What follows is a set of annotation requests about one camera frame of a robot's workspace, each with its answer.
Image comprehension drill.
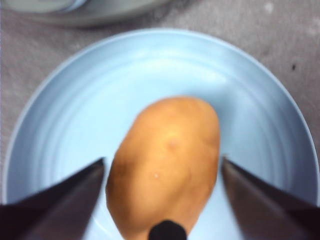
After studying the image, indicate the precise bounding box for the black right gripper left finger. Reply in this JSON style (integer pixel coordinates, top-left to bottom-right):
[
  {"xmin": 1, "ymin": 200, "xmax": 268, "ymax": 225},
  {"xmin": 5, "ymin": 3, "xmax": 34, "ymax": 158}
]
[{"xmin": 0, "ymin": 156, "xmax": 106, "ymax": 240}]

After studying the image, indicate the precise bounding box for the blue round plate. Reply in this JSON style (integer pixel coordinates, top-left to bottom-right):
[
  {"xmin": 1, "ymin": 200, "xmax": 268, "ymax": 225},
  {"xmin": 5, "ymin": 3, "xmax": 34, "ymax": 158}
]
[{"xmin": 1, "ymin": 27, "xmax": 320, "ymax": 240}]

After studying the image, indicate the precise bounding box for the brown potato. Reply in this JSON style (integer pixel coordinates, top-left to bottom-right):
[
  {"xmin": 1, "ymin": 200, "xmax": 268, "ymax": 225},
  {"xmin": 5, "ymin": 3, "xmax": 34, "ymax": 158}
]
[{"xmin": 104, "ymin": 95, "xmax": 221, "ymax": 240}]

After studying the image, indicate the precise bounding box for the pale green electric steamer pot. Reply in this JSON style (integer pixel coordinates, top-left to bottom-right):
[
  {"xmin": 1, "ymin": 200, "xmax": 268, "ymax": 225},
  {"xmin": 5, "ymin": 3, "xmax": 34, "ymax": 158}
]
[{"xmin": 0, "ymin": 0, "xmax": 177, "ymax": 28}]

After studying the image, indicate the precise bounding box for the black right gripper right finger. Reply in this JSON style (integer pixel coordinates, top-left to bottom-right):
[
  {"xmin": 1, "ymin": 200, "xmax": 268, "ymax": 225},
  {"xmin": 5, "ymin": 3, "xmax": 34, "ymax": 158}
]
[{"xmin": 220, "ymin": 155, "xmax": 320, "ymax": 240}]

